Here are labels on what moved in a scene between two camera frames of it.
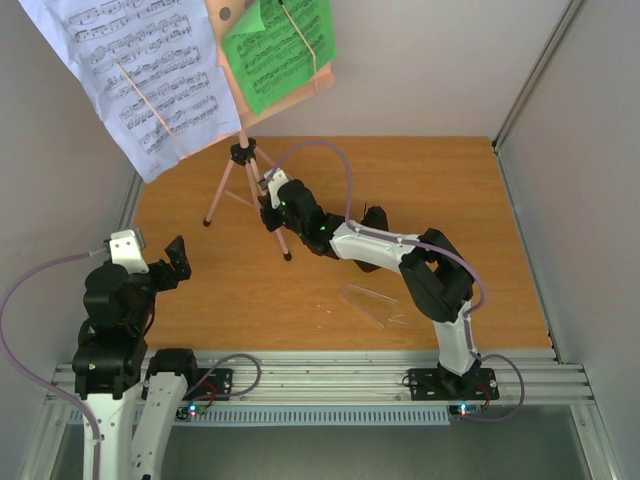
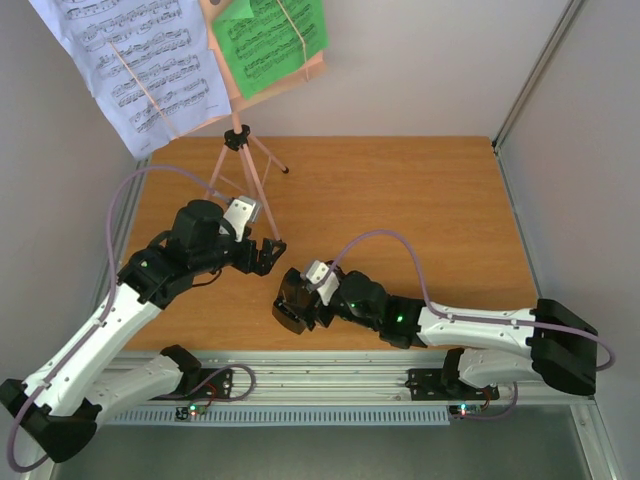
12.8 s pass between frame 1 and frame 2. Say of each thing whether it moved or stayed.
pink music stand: moved
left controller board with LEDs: stayed
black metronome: moved
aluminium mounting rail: stayed
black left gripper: moved
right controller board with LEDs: stayed
